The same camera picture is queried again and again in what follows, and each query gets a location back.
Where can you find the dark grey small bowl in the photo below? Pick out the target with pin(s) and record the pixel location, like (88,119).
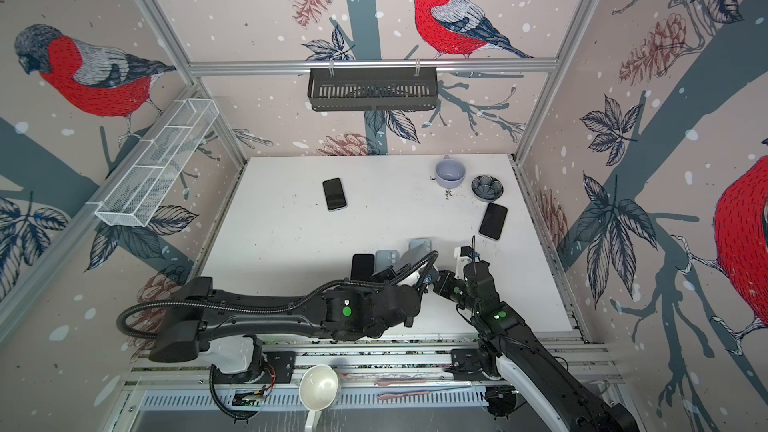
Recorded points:
(487,188)

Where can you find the black phone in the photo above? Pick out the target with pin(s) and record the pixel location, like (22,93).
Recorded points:
(362,267)
(334,194)
(493,221)

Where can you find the white phone case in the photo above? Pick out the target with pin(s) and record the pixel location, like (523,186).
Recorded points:
(419,254)

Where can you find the white mesh wall shelf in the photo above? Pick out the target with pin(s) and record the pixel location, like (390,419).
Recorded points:
(162,156)

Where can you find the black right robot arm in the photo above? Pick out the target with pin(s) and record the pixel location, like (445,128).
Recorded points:
(558,398)

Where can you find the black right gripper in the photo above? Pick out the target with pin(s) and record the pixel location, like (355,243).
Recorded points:
(444,285)

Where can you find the white ladle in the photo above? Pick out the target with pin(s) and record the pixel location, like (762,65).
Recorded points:
(318,390)

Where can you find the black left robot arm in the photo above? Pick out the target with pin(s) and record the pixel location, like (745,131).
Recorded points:
(224,328)

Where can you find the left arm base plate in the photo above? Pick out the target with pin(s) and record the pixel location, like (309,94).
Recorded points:
(272,368)

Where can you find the black hanging wire basket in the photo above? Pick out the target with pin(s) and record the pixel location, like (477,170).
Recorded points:
(373,89)

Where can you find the red pen on rail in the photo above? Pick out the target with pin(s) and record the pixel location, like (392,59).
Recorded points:
(401,395)

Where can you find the lavender cup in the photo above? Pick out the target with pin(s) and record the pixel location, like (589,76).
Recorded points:
(449,173)

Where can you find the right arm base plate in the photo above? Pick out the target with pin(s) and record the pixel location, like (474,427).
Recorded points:
(479,364)

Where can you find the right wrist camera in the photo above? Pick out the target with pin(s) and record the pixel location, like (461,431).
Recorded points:
(466,255)

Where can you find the light blue phone case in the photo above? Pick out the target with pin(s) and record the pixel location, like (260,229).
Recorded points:
(384,264)

